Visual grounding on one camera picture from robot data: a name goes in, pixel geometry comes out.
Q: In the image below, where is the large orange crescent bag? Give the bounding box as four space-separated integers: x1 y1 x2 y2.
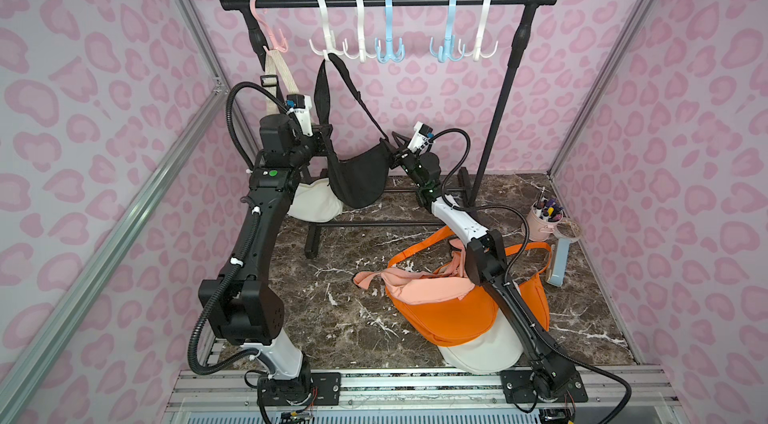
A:
479 241 553 335

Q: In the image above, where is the grey blue flat box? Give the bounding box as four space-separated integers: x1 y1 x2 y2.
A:
546 238 571 287

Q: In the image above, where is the small orange sling bag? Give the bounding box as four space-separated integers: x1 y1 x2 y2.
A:
387 227 473 347

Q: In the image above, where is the tape roll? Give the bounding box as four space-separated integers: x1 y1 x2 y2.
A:
552 218 583 242

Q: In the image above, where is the pink shoulder bag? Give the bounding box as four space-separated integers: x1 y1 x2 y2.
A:
353 239 475 305

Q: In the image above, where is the light blue hook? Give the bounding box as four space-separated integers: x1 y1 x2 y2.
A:
429 0 466 63
374 0 406 64

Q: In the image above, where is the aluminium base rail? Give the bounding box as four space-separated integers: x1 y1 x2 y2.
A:
161 366 676 423

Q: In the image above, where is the black sling bag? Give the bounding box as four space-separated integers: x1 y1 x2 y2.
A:
313 54 391 209

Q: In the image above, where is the white plastic hook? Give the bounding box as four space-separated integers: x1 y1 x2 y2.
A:
308 0 347 60
466 0 498 62
342 0 375 63

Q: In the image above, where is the cream white crescent bag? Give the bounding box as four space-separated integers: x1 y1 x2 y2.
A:
438 310 524 375

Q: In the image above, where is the pink plastic hook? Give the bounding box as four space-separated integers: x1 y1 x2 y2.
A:
249 0 289 53

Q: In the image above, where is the black garment rack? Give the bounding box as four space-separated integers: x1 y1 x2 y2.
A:
220 0 557 273

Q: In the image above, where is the light blue hook left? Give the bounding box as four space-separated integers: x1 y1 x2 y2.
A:
374 0 406 64

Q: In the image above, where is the light blue hook right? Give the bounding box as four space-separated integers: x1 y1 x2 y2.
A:
429 0 466 63

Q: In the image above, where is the cream bag striped strap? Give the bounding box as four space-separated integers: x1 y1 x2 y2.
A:
261 49 346 224

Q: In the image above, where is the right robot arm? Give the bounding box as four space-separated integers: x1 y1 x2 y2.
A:
390 123 632 423

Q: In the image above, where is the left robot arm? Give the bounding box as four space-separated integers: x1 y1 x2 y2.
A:
187 81 326 407

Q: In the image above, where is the white plastic hook right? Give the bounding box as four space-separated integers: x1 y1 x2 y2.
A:
466 0 498 62

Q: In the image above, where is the pink pen cup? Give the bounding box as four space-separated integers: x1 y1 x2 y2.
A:
526 196 565 242

